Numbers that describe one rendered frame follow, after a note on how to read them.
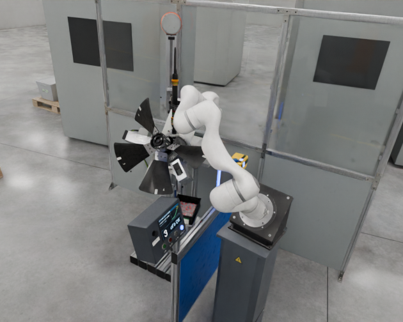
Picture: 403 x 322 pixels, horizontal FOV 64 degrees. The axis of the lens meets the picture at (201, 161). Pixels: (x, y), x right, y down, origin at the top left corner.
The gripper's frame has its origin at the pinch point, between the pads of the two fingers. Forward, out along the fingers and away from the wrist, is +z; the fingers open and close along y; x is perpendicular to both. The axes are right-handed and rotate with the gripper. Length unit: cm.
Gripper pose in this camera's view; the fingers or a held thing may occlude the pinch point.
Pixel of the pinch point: (174, 105)
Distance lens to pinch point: 205.9
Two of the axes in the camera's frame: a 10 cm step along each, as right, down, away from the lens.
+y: 4.7, -4.0, 7.8
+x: 0.6, -8.7, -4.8
